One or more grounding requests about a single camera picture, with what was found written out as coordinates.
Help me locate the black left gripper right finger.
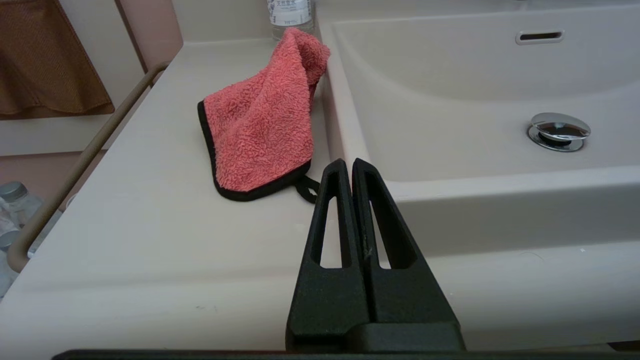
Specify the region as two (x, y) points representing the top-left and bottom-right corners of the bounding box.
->
(351, 158), (459, 325)

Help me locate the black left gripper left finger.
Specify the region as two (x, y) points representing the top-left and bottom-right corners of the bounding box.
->
(286, 159), (372, 351)

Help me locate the pink cloth black trim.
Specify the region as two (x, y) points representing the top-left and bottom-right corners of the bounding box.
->
(197, 27), (331, 204)

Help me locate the beige sink basin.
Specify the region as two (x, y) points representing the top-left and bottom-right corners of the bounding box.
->
(318, 2), (640, 258)

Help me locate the chrome drain stopper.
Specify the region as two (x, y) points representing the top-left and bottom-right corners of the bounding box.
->
(527, 112), (592, 153)

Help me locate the slim clear plastic bottle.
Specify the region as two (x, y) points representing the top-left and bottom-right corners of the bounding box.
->
(266, 0), (317, 42)

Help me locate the small bottle grey cap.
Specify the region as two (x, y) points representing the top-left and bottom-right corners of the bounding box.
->
(0, 227), (23, 301)
(0, 181), (46, 236)

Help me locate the brown towel rail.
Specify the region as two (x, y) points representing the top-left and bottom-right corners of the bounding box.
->
(7, 61), (171, 273)

